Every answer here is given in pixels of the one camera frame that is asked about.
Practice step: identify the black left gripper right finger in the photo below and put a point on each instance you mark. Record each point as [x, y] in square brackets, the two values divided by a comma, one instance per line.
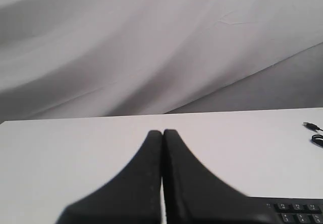
[193, 194]

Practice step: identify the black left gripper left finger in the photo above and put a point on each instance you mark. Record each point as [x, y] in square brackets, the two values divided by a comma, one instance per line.
[132, 196]

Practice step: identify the black acer keyboard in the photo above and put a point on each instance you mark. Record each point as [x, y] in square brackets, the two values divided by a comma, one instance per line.
[295, 210]

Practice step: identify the white backdrop cloth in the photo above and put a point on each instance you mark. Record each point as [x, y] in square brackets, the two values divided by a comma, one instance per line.
[94, 58]

